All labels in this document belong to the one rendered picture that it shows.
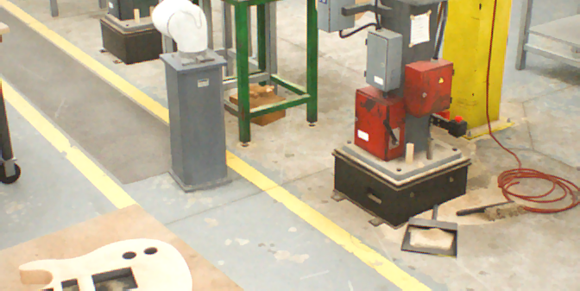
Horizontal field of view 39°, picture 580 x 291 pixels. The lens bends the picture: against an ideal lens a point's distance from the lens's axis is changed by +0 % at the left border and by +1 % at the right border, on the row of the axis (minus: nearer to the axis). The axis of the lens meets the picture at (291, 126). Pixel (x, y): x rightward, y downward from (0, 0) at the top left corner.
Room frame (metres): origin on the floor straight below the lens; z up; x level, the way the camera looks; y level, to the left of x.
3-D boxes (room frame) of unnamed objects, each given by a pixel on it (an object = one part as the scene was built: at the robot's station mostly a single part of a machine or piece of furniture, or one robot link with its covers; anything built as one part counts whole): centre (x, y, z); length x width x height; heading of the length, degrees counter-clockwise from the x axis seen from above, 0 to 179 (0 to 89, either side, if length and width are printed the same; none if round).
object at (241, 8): (4.36, 0.28, 0.45); 0.05 x 0.05 x 0.90; 35
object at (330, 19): (3.72, -0.28, 0.99); 0.24 x 0.21 x 0.26; 35
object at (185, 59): (3.94, 0.50, 0.73); 0.22 x 0.18 x 0.06; 28
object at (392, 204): (3.74, -0.57, 0.12); 0.61 x 0.51 x 0.25; 125
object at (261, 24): (5.10, 0.19, 0.45); 0.05 x 0.05 x 0.90; 35
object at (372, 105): (3.65, -0.43, 0.49); 0.25 x 0.12 x 0.37; 35
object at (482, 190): (4.05, -0.71, 0.02); 1.46 x 1.45 x 0.04; 35
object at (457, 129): (3.67, -0.76, 0.46); 0.25 x 0.07 x 0.08; 35
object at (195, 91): (3.96, 0.51, 0.35); 0.28 x 0.28 x 0.70; 28
